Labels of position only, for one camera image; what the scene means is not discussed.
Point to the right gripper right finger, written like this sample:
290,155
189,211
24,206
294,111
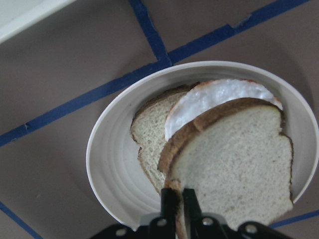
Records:
200,225

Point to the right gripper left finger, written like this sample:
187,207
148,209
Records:
163,226

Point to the bread slice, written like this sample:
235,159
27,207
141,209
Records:
147,130
236,158

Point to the white round plate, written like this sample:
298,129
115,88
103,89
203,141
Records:
113,169

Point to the fried egg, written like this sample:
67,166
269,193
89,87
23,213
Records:
210,94

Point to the cream bear tray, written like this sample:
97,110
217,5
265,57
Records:
18,15

